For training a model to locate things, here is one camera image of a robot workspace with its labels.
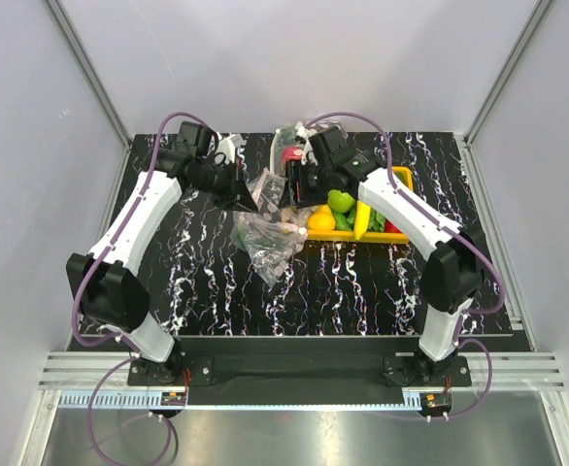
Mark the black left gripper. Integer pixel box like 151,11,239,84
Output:
189,157,258,214

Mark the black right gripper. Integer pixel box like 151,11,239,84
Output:
277,160,332,211

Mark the yellow fake pear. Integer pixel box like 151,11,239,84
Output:
308,204,336,231

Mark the green fake apple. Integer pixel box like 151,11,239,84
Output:
327,189,356,214

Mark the green fake scallion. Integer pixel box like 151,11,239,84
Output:
237,223,288,252

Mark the clear zip top bag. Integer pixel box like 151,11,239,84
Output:
230,168,314,288

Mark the yellow fake banana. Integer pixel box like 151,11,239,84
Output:
352,201,371,241

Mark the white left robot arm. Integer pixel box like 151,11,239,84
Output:
66,121,257,384

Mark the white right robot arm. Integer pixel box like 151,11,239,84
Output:
280,126,485,385

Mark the polka dot zip bag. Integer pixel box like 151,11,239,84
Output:
270,120,347,177

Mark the green fake cabbage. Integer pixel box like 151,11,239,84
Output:
367,209,385,233

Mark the red fake tomato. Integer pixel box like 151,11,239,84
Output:
385,220,401,234

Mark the yellow plastic bin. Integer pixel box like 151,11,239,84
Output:
293,164,417,244

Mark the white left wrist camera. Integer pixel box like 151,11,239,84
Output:
214,134,244,167

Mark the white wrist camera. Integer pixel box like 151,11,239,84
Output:
214,134,244,167
295,122,317,165

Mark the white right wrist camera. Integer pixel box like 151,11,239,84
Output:
295,122,317,165

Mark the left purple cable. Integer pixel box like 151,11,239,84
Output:
70,112,218,465

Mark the purple cable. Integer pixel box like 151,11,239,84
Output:
303,112,507,418
70,112,218,465

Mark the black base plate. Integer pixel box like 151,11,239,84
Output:
128,336,472,388

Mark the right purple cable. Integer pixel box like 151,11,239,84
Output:
303,112,507,418

